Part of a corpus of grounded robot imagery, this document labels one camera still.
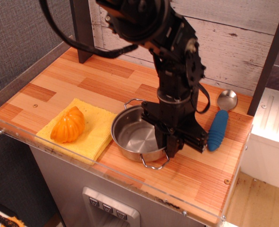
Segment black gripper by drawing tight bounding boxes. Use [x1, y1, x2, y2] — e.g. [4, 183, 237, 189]
[141, 88, 208, 158]

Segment stainless steel pot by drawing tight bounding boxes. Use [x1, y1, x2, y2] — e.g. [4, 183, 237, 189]
[111, 98, 170, 170]

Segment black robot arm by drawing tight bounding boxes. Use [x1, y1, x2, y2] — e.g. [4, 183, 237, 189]
[98, 0, 208, 157]

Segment yellow folded towel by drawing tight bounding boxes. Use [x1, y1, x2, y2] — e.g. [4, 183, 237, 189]
[35, 98, 116, 166]

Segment silver dispenser button panel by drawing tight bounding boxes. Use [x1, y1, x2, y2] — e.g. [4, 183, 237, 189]
[82, 187, 141, 227]

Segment orange object bottom left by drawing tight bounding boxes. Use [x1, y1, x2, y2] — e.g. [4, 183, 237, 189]
[1, 217, 25, 227]

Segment clear acrylic left guard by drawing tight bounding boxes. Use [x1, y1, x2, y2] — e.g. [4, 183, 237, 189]
[0, 42, 69, 107]

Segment blue handled metal spoon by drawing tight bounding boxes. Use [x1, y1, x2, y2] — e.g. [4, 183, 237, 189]
[207, 89, 237, 152]

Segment dark right cabinet post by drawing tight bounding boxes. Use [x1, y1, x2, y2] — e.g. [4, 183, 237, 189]
[247, 23, 279, 116]

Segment dark cabinet post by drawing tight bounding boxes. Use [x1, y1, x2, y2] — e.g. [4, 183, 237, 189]
[69, 0, 96, 64]
[247, 23, 279, 116]

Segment dark left cabinet post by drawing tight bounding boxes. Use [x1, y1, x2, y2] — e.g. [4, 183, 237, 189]
[69, 0, 96, 64]

